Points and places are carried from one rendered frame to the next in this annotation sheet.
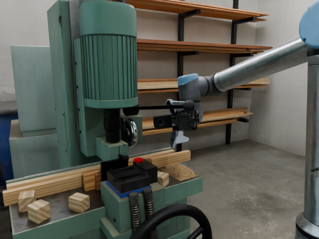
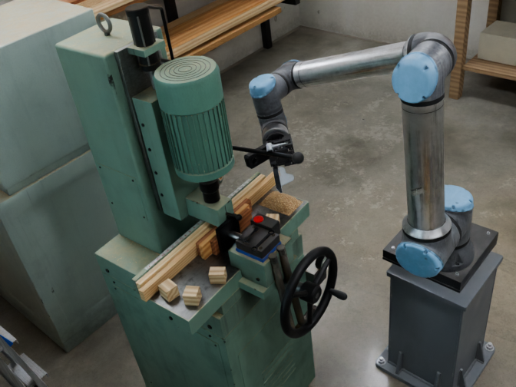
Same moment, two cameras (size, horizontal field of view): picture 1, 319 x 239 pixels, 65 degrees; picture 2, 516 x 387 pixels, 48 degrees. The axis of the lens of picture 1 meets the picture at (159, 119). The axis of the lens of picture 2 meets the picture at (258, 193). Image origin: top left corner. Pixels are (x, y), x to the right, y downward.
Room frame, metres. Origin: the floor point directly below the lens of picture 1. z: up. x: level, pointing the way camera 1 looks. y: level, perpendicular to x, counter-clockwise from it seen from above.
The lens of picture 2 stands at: (-0.57, 0.40, 2.09)
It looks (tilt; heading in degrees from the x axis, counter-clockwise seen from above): 37 degrees down; 345
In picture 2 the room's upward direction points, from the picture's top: 8 degrees counter-clockwise
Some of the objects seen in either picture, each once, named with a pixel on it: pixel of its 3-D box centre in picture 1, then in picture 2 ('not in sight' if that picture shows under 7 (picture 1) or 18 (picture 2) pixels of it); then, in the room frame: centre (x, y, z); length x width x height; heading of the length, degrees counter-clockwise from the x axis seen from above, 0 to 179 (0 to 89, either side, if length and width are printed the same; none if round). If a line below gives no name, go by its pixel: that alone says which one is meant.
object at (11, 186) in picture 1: (105, 170); (207, 229); (0.84, 0.19, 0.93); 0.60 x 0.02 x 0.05; 123
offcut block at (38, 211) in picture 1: (39, 211); (192, 296); (0.59, 0.31, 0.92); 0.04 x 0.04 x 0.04; 59
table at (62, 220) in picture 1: (120, 200); (241, 256); (0.74, 0.12, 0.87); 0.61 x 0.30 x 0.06; 123
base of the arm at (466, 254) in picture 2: not in sight; (446, 243); (0.70, -0.60, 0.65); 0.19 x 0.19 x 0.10
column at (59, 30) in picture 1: (85, 97); (137, 142); (1.09, 0.32, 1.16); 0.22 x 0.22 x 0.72; 33
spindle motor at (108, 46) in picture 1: (109, 58); (196, 120); (0.84, 0.16, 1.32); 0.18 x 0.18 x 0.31
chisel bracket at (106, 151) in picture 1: (111, 151); (210, 208); (0.86, 0.17, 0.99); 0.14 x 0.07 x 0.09; 33
